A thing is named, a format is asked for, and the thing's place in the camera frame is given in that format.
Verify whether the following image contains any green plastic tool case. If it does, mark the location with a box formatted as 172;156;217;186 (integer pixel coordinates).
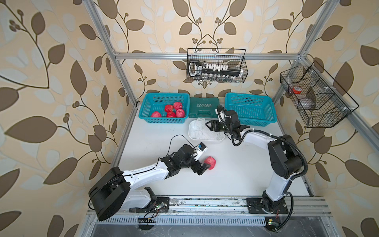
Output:
189;97;220;119

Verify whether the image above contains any teal left plastic basket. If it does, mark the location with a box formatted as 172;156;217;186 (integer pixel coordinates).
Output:
139;93;190;124

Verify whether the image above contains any red apple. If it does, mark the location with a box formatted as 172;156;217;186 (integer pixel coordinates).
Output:
175;109;186;118
173;102;183;110

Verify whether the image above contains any black white tool in basket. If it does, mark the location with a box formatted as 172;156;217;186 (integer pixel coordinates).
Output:
187;60;246;78

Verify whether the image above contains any black wire basket right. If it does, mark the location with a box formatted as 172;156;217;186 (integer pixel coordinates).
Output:
280;61;359;128

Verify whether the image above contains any teal plastic basket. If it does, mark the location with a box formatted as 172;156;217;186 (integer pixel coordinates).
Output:
139;93;190;124
225;92;277;127

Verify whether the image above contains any red object in wire basket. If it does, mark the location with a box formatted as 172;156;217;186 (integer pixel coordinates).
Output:
292;86;303;94

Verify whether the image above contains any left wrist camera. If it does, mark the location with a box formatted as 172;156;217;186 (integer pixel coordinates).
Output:
193;142;208;161

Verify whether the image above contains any black wire basket back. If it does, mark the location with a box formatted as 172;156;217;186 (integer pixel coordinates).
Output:
186;48;248;84

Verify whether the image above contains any black wire basket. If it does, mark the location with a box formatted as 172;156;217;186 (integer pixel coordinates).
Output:
186;48;248;84
280;61;359;128

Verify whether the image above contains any white plastic tray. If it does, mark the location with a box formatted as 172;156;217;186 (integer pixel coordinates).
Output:
188;120;226;142

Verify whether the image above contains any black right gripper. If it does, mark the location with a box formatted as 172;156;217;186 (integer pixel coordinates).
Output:
206;119;232;134

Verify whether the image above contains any teal right plastic basket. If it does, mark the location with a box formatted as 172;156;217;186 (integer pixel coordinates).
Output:
225;92;277;127

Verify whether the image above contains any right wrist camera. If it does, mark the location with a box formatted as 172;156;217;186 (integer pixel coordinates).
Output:
216;104;225;120

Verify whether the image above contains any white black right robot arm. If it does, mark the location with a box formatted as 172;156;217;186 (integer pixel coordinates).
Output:
206;105;308;213

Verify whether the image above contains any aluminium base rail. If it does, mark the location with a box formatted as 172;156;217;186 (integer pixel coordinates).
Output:
87;195;332;217

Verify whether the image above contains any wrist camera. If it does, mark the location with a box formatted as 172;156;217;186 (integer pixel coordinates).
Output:
193;142;208;161
216;104;225;120

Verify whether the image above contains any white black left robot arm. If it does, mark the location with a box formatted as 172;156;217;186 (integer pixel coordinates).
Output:
88;143;211;221

